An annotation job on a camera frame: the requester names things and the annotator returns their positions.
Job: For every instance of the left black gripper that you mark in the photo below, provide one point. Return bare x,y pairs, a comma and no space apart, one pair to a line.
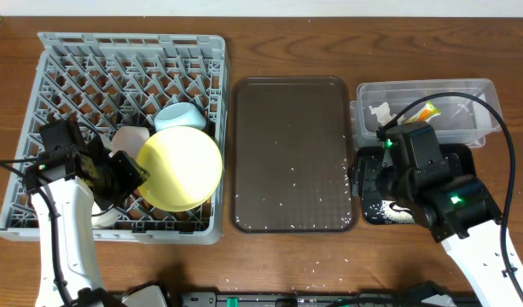
130,174

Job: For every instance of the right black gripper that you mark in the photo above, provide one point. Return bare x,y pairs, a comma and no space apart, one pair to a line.
364,174

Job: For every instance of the white round bowl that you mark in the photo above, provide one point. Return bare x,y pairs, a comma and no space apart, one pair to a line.
129,139

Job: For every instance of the white cup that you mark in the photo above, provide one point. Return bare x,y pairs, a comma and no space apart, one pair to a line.
103,219

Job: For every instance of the white tissue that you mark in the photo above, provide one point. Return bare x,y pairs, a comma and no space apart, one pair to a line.
382,113

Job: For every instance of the yellow round plate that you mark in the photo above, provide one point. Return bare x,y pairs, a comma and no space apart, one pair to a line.
185,168

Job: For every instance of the green orange snack wrapper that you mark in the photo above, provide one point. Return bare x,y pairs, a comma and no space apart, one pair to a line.
425,114

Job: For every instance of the light blue bowl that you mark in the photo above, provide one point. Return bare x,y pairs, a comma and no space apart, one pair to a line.
179,114

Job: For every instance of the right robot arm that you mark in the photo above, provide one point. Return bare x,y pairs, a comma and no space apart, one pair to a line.
437,185

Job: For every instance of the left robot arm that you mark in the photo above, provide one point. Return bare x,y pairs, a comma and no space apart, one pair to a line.
69,177

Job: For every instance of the black plastic waste tray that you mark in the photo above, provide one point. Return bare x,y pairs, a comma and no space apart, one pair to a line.
458,155

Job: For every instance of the pile of rice waste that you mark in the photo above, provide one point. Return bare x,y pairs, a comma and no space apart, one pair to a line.
387,212

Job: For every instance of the grey plastic dishwasher rack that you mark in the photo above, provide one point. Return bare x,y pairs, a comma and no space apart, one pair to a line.
108,80

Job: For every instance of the clear plastic waste bin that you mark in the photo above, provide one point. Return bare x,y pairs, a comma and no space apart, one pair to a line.
461,121

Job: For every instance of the dark brown serving tray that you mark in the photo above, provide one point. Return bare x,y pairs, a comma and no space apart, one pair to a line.
292,150

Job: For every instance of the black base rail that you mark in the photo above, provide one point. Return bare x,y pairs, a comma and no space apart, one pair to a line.
273,300

